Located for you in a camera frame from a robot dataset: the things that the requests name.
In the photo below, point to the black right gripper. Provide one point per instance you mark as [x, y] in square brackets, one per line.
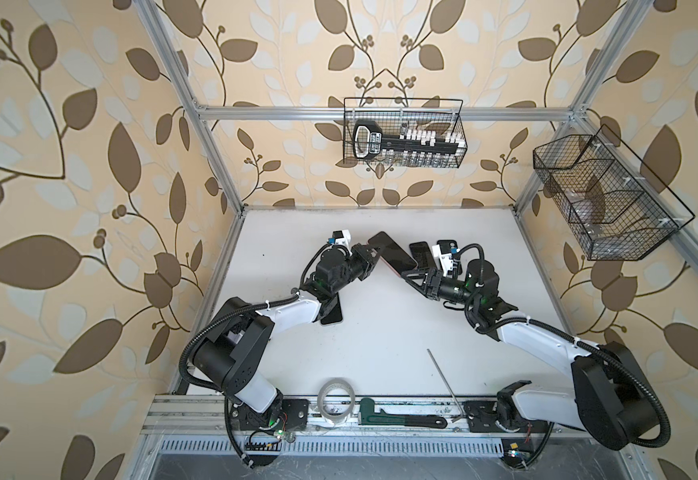
[429, 288]

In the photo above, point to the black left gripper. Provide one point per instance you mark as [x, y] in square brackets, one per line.
[359, 262]

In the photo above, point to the black phone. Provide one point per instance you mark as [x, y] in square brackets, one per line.
[422, 255]
[330, 312]

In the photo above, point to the black phone case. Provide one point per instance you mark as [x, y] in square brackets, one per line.
[443, 252]

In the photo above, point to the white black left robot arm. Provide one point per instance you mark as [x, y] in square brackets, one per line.
[225, 355]

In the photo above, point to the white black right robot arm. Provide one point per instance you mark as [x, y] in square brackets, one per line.
[607, 393]

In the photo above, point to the black socket set holder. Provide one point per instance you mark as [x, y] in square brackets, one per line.
[406, 145]

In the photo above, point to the clear tape roll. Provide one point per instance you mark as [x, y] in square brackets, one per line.
[336, 401]

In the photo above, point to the thin metal rod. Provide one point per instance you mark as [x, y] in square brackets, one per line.
[461, 411]

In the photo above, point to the green black pipe wrench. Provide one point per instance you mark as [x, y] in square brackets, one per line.
[370, 416]

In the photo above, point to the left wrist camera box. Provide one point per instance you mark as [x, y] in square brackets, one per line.
[340, 237]

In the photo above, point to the black wire basket back wall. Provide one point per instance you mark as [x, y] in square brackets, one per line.
[434, 113]

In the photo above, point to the black wire basket wall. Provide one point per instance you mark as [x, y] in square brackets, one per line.
[434, 113]
[617, 206]

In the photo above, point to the black wire basket right wall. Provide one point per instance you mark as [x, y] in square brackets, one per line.
[617, 206]

